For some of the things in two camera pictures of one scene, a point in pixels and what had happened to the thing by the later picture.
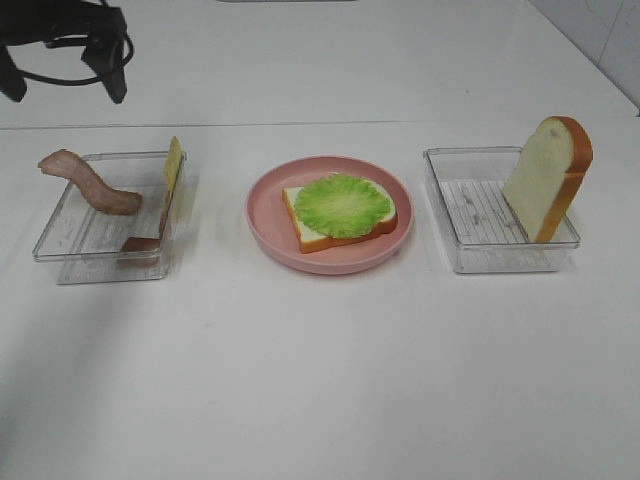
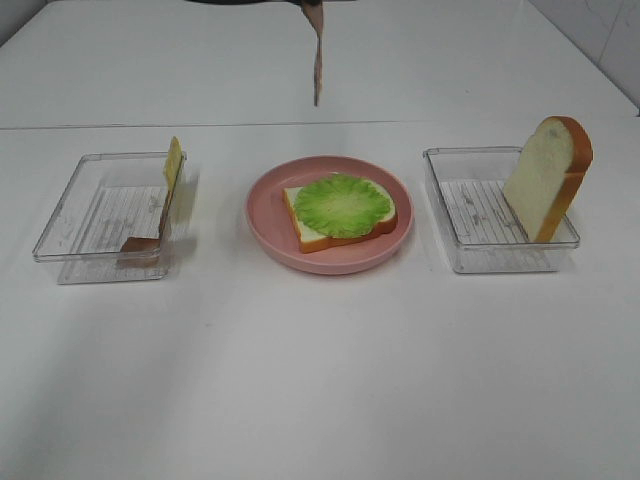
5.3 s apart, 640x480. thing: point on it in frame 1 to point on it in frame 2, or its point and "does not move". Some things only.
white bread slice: [311, 240] does not move
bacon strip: [68, 164] to [315, 15]
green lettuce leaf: [342, 205] does not move
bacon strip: [141, 250] does not move
